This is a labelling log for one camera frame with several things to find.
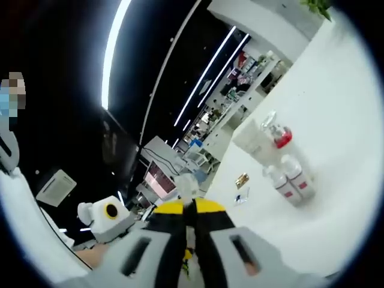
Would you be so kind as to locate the clear skincare sachet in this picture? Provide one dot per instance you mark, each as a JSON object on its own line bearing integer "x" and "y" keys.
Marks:
{"x": 242, "y": 197}

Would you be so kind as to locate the long white background counter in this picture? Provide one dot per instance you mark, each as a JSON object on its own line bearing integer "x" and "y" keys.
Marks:
{"x": 255, "y": 90}

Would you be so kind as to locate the gold foil skincare sachet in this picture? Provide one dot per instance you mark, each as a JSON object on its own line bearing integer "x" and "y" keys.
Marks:
{"x": 242, "y": 180}

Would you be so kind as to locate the ceiling air conditioner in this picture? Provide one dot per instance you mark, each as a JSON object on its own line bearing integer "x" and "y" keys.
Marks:
{"x": 55, "y": 187}

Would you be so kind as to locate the white worn device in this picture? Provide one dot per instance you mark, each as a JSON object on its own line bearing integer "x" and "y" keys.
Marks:
{"x": 10, "y": 150}

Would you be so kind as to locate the potted green plant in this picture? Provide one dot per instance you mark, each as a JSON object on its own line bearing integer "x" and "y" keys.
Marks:
{"x": 318, "y": 7}

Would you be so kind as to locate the green skincare sachet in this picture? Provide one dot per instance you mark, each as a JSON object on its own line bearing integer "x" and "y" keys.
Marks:
{"x": 186, "y": 187}

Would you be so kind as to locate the red collar skincare pump bottle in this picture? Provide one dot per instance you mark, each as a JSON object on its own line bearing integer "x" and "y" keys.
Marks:
{"x": 285, "y": 141}

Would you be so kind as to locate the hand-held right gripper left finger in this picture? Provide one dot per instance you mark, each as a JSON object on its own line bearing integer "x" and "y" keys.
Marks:
{"x": 141, "y": 255}

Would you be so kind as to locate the wide ceiling light strip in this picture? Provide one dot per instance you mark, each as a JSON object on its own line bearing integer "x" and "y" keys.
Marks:
{"x": 112, "y": 54}

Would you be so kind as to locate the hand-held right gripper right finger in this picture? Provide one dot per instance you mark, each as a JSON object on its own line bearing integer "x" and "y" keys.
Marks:
{"x": 234, "y": 249}

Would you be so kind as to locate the white skincare tube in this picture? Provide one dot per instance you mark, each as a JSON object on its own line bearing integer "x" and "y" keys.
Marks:
{"x": 252, "y": 141}

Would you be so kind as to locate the person's left hand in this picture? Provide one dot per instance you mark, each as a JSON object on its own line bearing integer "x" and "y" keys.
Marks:
{"x": 91, "y": 256}

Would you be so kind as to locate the long ceiling light strip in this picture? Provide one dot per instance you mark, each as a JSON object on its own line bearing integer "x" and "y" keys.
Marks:
{"x": 225, "y": 69}
{"x": 207, "y": 75}

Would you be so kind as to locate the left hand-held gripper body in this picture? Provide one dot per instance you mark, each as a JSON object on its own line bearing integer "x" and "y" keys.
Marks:
{"x": 105, "y": 219}

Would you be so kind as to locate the small white skincare bottle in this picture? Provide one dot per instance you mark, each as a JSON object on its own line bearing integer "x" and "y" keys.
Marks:
{"x": 300, "y": 178}
{"x": 283, "y": 187}

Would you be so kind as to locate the pink monitor screen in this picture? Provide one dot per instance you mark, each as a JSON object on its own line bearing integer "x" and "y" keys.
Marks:
{"x": 159, "y": 180}

